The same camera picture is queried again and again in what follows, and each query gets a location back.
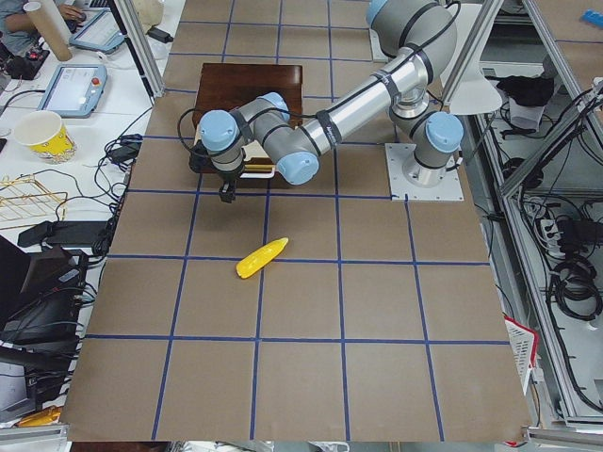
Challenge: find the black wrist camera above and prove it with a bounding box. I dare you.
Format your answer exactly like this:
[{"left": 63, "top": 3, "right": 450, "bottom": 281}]
[{"left": 188, "top": 144, "right": 211, "bottom": 174}]

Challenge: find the popcorn paper bucket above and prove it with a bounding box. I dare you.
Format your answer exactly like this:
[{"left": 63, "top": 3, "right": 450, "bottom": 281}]
[{"left": 13, "top": 110, "right": 77, "bottom": 164}]

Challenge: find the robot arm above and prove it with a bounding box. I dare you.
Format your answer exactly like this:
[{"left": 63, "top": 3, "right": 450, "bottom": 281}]
[{"left": 188, "top": 1, "right": 464, "bottom": 202}]

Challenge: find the cardboard tube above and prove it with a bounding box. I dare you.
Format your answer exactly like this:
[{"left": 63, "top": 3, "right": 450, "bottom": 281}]
[{"left": 23, "top": 0, "right": 73, "bottom": 62}]

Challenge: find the blue teach pendant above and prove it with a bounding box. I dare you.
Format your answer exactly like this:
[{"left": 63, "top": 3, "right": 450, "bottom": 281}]
[
  {"left": 38, "top": 64, "right": 107, "bottom": 119},
  {"left": 70, "top": 8, "right": 124, "bottom": 54}
]

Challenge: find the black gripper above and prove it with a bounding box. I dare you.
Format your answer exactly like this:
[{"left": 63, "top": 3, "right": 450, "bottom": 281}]
[{"left": 214, "top": 158, "right": 244, "bottom": 203}]

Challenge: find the gold wire basket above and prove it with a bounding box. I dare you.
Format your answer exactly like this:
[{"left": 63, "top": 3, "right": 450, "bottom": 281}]
[{"left": 0, "top": 175, "right": 68, "bottom": 230}]

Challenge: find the wooden drawer with white handle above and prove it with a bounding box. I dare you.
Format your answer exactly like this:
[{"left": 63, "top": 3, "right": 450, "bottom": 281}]
[{"left": 194, "top": 125, "right": 278, "bottom": 184}]

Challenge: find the black power adapter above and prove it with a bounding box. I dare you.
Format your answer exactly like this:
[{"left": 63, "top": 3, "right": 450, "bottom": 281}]
[{"left": 147, "top": 26, "right": 173, "bottom": 43}]

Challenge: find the dark wooden drawer cabinet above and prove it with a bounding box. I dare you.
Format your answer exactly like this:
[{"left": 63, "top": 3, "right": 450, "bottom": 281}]
[{"left": 192, "top": 63, "right": 303, "bottom": 127}]

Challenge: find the white chair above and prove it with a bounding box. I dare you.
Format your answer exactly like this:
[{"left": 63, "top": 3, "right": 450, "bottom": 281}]
[{"left": 440, "top": 0, "right": 503, "bottom": 116}]

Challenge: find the yellow corn cob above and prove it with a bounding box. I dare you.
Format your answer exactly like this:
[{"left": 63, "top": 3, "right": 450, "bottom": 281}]
[{"left": 236, "top": 237, "right": 289, "bottom": 279}]

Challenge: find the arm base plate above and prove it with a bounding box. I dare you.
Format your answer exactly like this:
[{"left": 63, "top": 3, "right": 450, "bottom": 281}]
[{"left": 385, "top": 143, "right": 464, "bottom": 202}]

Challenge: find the red white basket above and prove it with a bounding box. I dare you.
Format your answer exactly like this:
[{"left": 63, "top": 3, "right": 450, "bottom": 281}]
[{"left": 504, "top": 315, "right": 539, "bottom": 394}]

